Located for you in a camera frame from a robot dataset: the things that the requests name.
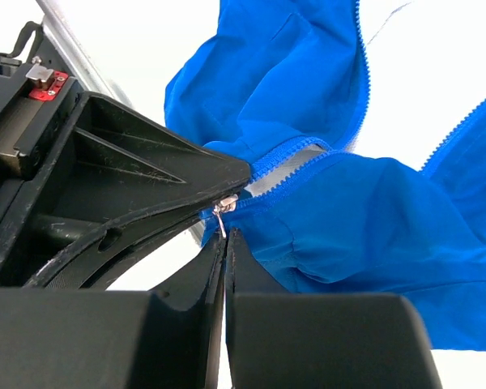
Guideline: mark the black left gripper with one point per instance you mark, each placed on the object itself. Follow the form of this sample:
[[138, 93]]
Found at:
[[71, 161]]

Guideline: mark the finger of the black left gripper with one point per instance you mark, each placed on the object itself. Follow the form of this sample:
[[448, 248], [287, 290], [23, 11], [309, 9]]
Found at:
[[88, 256]]

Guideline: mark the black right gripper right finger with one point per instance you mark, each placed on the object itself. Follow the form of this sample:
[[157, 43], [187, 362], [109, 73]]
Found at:
[[278, 339]]

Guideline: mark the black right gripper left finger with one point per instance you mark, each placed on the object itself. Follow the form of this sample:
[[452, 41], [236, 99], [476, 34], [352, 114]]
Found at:
[[86, 338]]

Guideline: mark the blue white red hooded jacket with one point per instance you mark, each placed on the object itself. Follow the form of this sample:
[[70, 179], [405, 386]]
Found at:
[[364, 125]]

